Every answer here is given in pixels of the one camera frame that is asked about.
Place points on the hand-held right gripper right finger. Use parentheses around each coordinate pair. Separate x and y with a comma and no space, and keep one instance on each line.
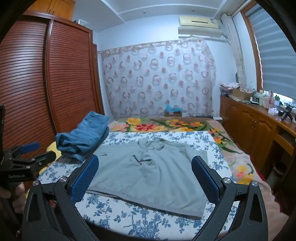
(204,179)

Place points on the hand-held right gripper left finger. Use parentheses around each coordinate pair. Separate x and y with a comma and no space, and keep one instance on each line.
(85,181)

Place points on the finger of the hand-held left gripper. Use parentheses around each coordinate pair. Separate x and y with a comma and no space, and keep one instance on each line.
(30,146)
(44,157)

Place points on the grey-green shirt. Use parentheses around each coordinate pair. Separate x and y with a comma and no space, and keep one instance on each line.
(150,176)

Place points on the person's left hand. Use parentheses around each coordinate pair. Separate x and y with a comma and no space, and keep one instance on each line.
(19,195)

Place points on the yellow cloth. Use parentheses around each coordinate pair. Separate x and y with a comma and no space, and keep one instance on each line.
(51,147)

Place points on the folded blue jeans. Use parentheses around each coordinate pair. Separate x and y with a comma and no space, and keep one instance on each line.
(85,134)

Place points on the blue floral bed sheet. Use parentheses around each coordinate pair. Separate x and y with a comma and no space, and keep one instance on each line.
(129,213)

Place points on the colourful floral blanket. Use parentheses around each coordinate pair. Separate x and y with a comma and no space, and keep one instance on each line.
(185,124)

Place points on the wooden side cabinet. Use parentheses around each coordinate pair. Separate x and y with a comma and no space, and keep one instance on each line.
(249,125)

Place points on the grey waste bin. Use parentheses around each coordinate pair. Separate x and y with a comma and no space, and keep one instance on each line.
(277,173)

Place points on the brown box with blue cloth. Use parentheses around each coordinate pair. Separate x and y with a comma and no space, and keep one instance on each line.
(173,111)

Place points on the brown louvered wardrobe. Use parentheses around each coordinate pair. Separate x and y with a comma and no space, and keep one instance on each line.
(64,69)

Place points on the open cardboard box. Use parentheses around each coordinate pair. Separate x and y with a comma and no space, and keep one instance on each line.
(242,93)

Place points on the stack of papers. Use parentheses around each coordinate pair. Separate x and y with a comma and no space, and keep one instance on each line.
(227,87)

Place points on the row of toiletry bottles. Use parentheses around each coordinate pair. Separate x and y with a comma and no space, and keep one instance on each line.
(262,98)

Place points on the small black tripod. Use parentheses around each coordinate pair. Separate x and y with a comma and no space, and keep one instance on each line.
(287,113)

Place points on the beige tied curtain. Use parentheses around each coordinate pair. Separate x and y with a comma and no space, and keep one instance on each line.
(238,58)

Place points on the grey striped window blind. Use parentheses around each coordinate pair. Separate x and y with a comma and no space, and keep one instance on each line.
(272,58)

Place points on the wooden overhead cabinet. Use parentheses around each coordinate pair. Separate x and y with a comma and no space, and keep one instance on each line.
(57,9)

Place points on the white wall air conditioner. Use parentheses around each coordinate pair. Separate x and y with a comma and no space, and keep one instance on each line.
(198,26)

